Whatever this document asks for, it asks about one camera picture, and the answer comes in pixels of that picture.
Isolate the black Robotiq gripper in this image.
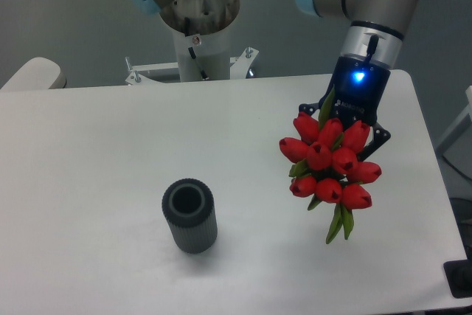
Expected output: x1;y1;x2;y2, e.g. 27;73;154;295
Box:
298;57;392;162

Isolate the red tulip bouquet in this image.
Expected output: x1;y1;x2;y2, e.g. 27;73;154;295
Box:
279;89;382;244

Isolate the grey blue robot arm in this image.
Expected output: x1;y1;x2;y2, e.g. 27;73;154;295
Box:
131;0;419;160

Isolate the white furniture leg right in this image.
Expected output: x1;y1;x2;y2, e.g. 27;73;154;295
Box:
434;86;471;156

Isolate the dark grey ribbed vase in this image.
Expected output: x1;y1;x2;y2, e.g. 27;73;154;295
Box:
162;178;218;254

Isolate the black box at table edge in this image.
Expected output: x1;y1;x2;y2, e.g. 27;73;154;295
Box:
443;260;471;299

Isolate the beige chair armrest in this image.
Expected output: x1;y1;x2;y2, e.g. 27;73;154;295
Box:
1;57;67;92

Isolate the white pedestal base frame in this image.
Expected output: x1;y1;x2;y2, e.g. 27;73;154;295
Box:
125;46;260;86

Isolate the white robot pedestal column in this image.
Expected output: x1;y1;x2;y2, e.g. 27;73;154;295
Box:
158;0;241;82

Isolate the black pedestal cable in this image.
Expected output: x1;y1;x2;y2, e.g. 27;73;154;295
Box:
183;16;210;81

